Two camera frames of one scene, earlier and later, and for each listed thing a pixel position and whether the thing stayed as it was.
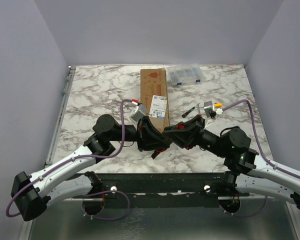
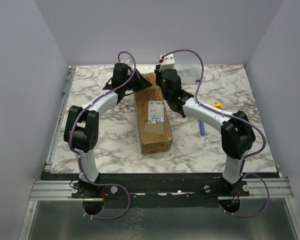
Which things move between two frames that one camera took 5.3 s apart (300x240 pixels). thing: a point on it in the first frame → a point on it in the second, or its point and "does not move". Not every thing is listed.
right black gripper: x=196 y=133 → x=157 y=72
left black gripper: x=149 y=138 → x=142 y=83
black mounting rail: x=197 y=190 does not move
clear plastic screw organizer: x=185 y=74 does not move
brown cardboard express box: x=154 y=96 does not move
